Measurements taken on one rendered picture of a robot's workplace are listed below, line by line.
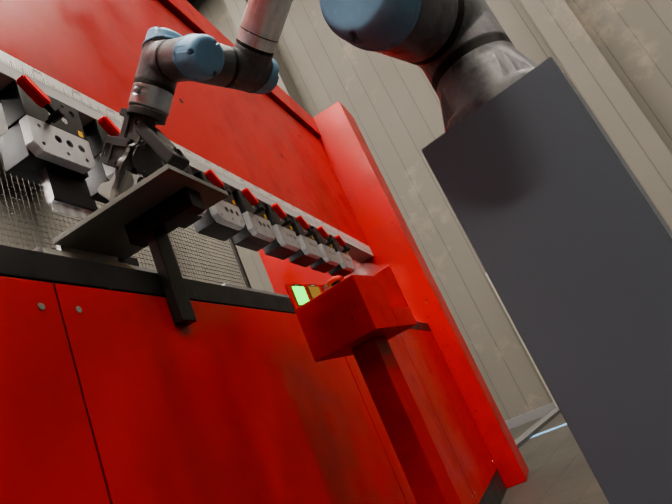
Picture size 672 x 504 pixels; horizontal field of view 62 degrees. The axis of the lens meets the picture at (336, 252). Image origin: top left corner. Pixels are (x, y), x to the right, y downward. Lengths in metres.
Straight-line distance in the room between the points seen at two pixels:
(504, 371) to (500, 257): 5.15
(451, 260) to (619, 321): 5.30
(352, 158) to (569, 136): 2.71
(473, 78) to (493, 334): 5.13
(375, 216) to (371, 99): 3.60
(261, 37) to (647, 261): 0.76
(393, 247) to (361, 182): 0.43
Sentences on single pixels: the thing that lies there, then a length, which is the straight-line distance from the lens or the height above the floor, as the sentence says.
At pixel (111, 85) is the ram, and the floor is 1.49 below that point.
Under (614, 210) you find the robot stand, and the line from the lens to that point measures 0.65.
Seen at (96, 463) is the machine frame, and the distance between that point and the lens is 0.77.
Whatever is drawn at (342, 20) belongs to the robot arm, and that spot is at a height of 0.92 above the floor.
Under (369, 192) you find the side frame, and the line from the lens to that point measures 3.23.
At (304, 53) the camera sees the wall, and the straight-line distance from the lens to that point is 7.43.
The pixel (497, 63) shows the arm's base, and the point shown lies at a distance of 0.75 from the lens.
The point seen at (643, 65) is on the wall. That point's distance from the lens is 5.78.
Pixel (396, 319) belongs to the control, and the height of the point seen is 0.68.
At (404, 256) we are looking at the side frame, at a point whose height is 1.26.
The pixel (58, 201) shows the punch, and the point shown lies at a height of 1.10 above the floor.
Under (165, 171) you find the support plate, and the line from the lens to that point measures 0.97.
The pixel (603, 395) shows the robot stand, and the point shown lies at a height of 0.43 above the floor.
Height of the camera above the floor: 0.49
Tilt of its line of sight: 18 degrees up
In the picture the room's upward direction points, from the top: 24 degrees counter-clockwise
